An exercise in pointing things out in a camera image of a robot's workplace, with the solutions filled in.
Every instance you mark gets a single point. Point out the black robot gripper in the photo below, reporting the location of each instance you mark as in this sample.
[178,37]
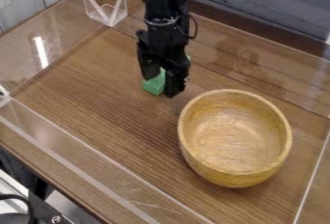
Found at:
[163,39]

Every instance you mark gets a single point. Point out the green rectangular block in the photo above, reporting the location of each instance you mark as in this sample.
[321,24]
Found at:
[154,86]

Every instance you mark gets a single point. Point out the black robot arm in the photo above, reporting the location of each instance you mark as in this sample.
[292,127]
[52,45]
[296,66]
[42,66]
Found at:
[166,9]

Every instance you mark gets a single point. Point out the brown wooden bowl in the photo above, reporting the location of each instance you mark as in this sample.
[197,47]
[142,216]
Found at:
[235,137]

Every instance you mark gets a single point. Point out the clear acrylic tray walls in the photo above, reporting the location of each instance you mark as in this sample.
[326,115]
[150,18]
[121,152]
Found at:
[99,138]

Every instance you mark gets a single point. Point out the clear acrylic corner bracket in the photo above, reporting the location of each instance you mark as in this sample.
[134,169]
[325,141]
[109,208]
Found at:
[107,14]

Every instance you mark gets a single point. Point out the black metal clamp bracket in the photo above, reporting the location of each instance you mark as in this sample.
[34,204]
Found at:
[44,213]

